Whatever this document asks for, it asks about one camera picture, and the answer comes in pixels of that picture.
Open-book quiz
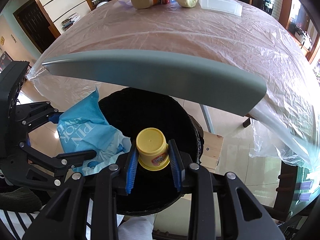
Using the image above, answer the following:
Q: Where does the blue paper bag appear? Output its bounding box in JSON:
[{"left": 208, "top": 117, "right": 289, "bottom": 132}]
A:
[{"left": 57, "top": 90, "right": 131, "bottom": 176}]

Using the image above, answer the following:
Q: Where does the yellow plastic cup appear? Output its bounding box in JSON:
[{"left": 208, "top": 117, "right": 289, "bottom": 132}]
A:
[{"left": 136, "top": 127, "right": 170, "bottom": 171}]

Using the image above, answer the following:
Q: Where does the clear plastic box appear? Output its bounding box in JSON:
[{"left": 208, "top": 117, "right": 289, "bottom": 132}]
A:
[{"left": 199, "top": 0, "right": 242, "bottom": 17}]

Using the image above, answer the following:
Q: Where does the black trash bin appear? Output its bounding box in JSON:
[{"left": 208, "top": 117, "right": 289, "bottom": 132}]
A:
[{"left": 99, "top": 88, "right": 204, "bottom": 216}]

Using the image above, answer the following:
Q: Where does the stack of books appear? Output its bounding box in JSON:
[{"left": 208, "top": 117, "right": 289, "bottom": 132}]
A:
[{"left": 61, "top": 12, "right": 81, "bottom": 31}]

